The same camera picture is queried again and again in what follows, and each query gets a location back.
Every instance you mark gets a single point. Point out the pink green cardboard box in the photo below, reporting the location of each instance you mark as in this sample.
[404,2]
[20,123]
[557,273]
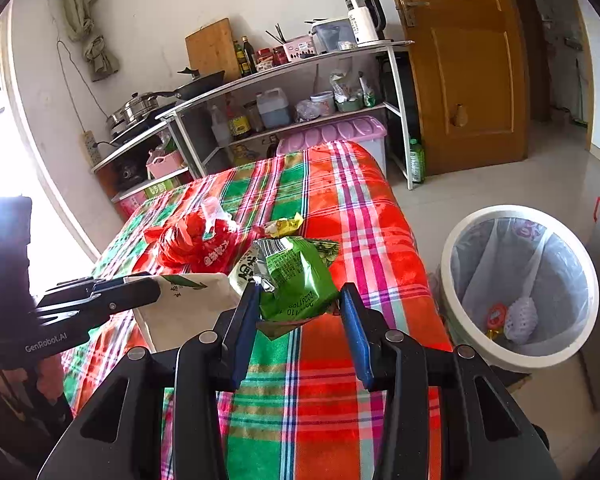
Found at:
[150,196]

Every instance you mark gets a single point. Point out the yellow label sauce bottle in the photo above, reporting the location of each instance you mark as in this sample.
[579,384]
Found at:
[238,121]

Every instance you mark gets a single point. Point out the pink patterned utensil box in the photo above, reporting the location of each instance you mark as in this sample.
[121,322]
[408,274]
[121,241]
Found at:
[300,49]

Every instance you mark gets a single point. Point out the pink plastic basket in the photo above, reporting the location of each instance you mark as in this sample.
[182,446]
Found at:
[165,162]

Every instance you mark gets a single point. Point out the wooden door frame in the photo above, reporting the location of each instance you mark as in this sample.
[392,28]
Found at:
[585,60]

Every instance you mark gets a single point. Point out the white-rimmed lined trash bin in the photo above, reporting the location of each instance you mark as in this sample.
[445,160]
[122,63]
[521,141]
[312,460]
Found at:
[480,260]

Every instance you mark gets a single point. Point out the yellow crinkled snack wrapper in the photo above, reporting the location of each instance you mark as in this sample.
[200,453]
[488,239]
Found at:
[282,225]

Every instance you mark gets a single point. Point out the black gas stove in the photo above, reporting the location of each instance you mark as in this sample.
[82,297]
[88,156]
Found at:
[130,132]

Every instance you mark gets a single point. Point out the white power strip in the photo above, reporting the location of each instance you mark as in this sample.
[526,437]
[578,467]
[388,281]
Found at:
[89,147]

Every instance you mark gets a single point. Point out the dark glass sauce bottle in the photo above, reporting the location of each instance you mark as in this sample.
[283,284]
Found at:
[248,54]

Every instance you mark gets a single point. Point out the steel steamer pot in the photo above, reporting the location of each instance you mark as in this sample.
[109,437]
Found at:
[135,107]

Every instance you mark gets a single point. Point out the green snack packet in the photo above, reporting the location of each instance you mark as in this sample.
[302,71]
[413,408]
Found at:
[300,275]

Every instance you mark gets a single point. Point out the pink-lidded storage box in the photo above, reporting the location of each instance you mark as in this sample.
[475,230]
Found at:
[340,132]

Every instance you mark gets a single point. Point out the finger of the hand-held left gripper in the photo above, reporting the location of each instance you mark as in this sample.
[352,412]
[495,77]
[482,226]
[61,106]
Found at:
[130,296]
[80,284]

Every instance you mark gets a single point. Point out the brown glass jar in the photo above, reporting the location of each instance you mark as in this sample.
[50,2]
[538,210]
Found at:
[254,117]

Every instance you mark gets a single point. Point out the green plastic bottle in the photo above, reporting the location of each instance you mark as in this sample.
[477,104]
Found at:
[416,162]

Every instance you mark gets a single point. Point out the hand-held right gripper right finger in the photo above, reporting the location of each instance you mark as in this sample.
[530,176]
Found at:
[355,340]

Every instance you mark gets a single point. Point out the plastic jug with dark liquid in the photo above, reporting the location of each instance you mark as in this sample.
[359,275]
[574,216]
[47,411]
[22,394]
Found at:
[275,109]

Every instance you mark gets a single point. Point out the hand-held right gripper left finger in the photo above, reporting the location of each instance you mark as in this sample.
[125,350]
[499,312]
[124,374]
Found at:
[244,340]

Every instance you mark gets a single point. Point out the white metal kitchen rack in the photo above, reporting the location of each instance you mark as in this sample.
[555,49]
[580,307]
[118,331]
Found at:
[397,110]

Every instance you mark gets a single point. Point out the small dark glass bottle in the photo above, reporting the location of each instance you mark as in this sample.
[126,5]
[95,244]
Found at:
[272,146]

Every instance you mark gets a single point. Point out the black wok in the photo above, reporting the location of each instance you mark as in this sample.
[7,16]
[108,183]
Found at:
[200,85]

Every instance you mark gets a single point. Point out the white lidded tub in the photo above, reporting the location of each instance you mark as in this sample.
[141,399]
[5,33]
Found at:
[322,103]

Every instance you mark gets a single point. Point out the wooden door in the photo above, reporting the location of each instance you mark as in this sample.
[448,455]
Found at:
[460,70]

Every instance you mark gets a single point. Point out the clear plastic bottle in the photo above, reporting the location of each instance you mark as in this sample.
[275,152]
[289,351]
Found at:
[219,129]

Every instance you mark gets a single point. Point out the red green plaid blanket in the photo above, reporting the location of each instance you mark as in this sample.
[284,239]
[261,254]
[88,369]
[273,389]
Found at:
[330,200]

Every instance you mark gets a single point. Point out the yellow food packet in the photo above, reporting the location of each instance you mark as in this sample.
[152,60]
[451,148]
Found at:
[242,154]

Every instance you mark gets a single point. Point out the clear bag of food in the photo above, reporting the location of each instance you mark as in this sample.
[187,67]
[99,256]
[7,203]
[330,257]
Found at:
[307,110]

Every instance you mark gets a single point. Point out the low white metal rack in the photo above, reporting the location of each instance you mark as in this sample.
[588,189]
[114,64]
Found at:
[125,150]

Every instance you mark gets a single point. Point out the green bowl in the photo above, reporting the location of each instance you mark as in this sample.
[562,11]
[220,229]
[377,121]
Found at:
[350,106]

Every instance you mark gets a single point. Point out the red yellow candy wrapper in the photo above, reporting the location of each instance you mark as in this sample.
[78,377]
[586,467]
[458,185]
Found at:
[495,317]

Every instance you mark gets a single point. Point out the red plastic bag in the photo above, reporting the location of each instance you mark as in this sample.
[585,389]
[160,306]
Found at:
[190,250]

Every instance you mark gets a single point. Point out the white foam fruit net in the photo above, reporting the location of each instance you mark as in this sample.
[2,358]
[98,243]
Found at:
[521,319]

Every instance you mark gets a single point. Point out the clear lidded food container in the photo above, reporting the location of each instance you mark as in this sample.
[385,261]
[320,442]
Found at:
[332,34]

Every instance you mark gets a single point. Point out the dark chopsticks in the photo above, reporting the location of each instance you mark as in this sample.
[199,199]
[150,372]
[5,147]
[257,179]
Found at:
[276,34]

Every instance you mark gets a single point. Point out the white electric kettle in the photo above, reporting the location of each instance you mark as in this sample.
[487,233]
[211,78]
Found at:
[364,19]

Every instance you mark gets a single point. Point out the wooden cutting board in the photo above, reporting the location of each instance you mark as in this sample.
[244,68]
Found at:
[212,50]

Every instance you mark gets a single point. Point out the green white seasoning packet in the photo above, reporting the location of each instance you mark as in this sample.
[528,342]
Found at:
[367,92]

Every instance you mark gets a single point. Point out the white paper bag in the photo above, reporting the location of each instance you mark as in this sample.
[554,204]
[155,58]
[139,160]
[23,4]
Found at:
[190,310]

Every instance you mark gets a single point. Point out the beige knotted curtain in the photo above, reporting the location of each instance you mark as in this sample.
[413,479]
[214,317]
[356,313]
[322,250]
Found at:
[85,25]

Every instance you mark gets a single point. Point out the crumpled clear food bag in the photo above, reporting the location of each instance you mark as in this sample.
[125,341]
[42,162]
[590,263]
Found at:
[342,85]

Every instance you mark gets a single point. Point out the green glass oil bottle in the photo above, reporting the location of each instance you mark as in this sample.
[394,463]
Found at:
[238,59]

